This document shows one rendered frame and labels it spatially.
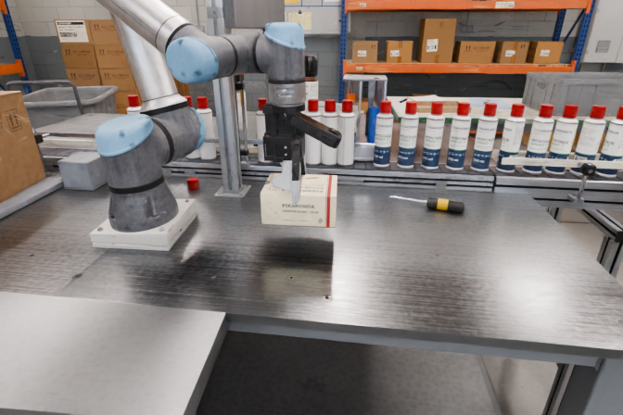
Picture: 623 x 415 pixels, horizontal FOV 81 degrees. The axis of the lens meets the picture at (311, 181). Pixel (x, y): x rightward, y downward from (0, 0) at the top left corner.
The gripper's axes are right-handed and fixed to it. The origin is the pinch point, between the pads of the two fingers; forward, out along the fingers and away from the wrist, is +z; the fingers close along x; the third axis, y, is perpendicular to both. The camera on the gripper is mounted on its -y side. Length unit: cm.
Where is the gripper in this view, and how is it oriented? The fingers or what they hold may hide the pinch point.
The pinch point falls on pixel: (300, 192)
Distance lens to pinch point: 83.4
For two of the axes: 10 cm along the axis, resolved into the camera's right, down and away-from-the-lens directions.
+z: 0.2, 9.2, 3.8
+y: -10.0, -0.1, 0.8
